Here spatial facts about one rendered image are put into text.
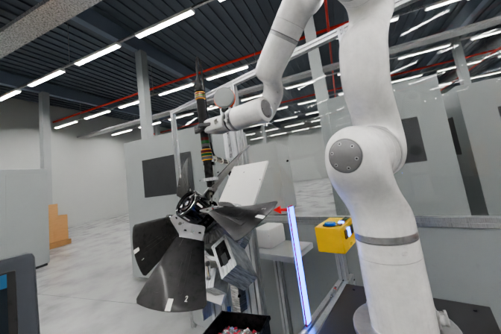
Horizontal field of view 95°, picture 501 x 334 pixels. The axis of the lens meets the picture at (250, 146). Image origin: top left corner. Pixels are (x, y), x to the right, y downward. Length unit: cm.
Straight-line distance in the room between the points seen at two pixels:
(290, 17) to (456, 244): 115
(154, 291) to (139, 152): 309
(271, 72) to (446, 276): 116
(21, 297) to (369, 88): 59
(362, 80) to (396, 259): 36
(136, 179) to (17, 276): 361
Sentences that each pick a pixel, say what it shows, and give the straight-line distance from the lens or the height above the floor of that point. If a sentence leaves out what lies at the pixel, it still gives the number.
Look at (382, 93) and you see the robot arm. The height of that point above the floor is 143.
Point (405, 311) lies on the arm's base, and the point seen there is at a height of 102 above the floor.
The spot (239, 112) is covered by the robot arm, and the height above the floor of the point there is 151.
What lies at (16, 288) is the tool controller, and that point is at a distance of 32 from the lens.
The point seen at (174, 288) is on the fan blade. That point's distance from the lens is 89.
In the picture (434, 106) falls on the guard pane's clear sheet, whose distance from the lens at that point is 135.
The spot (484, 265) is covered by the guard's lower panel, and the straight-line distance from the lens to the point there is 141.
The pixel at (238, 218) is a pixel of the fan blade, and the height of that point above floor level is 116.
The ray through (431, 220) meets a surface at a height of 99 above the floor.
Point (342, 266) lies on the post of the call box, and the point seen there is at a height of 91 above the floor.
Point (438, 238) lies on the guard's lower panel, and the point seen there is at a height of 91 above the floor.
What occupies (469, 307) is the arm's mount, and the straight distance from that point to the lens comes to 79.
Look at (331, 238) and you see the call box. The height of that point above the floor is 104.
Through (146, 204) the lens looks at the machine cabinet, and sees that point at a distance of 378.
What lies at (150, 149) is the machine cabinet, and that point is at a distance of 370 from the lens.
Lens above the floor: 130
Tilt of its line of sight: 7 degrees up
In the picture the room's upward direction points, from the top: 8 degrees counter-clockwise
